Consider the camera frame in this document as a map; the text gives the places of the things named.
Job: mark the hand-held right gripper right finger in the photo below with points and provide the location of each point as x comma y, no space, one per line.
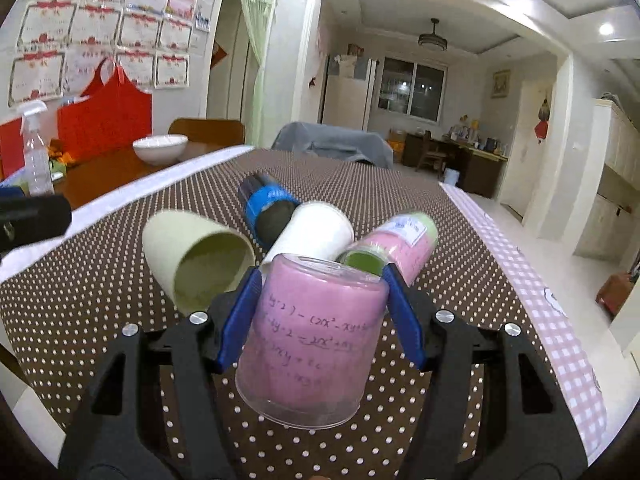
404,317

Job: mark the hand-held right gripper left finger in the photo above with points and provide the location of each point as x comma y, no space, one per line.
239,312

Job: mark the pink cup with writing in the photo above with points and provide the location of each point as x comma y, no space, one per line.
310,337

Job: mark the cream cup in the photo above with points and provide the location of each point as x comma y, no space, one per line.
200,260

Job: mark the pink and green cup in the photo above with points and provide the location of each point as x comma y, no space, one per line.
400,245

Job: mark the white cup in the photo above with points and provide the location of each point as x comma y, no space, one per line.
315,235

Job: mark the clear spray bottle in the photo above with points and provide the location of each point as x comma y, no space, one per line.
36,155

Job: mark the wooden dining table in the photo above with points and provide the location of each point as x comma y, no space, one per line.
110,175

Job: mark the brown polka dot tablecloth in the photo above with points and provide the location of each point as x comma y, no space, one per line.
125,350

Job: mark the red plastic bag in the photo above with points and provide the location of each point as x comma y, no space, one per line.
107,120

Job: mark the white bowl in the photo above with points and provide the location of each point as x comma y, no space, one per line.
160,149

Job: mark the white bucket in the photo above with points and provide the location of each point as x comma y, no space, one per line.
451,176

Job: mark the cluttered wooden desk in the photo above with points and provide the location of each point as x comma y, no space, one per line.
460,160

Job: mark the wooden chair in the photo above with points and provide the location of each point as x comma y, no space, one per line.
207,131

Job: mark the grey cloth covered chair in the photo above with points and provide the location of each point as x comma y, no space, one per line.
332,142

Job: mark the red stool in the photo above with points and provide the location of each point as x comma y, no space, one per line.
615,292

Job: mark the window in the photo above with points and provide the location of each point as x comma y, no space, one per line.
412,89

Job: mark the white refrigerator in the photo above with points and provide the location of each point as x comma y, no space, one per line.
347,92

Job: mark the white cabinet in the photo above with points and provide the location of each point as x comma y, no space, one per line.
607,180

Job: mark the green door curtain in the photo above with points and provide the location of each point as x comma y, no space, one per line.
255,60

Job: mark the ceiling fan lamp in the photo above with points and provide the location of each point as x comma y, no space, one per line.
433,40

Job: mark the wall of framed certificates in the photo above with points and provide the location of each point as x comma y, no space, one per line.
100,25

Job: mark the red hanging wall ornament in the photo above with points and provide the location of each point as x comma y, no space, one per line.
543,120

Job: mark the framed wall picture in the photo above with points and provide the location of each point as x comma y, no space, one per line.
500,83

